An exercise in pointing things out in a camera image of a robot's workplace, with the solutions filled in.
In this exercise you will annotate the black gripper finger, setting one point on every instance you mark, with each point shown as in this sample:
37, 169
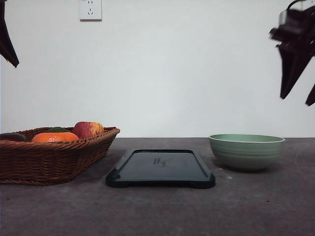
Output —
7, 48

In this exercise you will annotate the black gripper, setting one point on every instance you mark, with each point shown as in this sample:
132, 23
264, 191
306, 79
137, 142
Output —
296, 36

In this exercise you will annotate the green ceramic bowl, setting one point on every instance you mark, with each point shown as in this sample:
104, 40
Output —
246, 151

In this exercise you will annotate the brown wicker basket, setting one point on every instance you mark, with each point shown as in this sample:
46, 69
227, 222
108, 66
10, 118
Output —
52, 162

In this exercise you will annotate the dark purple fruit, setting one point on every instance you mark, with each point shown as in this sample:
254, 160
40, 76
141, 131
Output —
17, 137

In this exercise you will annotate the green avocado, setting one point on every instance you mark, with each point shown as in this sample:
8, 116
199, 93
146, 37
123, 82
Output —
58, 129

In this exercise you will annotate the orange tangerine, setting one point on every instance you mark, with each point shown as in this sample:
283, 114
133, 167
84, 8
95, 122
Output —
53, 137

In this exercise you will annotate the red yellow apple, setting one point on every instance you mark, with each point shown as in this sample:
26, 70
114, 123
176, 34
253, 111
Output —
88, 129

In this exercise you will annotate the dark blue rectangular tray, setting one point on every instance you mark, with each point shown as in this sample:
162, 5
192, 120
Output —
160, 168

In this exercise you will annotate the white wall socket left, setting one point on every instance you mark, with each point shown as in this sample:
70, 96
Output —
90, 10

